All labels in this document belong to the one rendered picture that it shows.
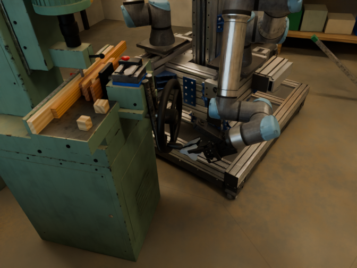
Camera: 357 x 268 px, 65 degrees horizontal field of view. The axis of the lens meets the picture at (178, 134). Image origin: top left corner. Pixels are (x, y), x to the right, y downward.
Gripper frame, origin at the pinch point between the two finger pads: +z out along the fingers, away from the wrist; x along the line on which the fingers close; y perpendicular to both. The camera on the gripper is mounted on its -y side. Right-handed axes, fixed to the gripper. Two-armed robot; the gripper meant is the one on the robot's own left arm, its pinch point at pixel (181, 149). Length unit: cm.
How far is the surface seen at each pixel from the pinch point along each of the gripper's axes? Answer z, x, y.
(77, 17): 230, 302, -82
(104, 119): 12.2, -9.6, -26.1
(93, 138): 12.8, -17.9, -24.8
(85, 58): 15.0, 5.3, -44.4
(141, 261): 55, -10, 53
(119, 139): 19.1, -3.0, -14.5
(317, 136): -31, 116, 100
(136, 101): 5.7, 1.8, -23.5
